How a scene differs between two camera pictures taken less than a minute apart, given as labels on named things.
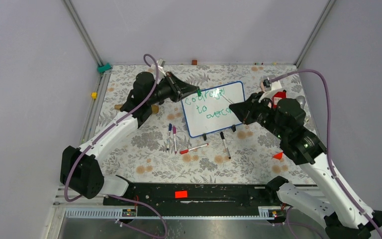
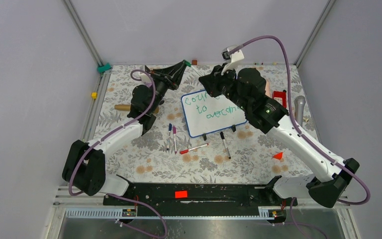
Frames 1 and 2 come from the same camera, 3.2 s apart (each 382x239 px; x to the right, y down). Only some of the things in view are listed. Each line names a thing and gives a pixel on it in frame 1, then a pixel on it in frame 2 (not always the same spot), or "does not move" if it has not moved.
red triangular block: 278,156 does not move
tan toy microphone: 154,108 does not move
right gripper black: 245,110 to 212,81
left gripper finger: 182,88 to 174,72
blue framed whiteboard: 209,111 does not move
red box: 278,96 does not move
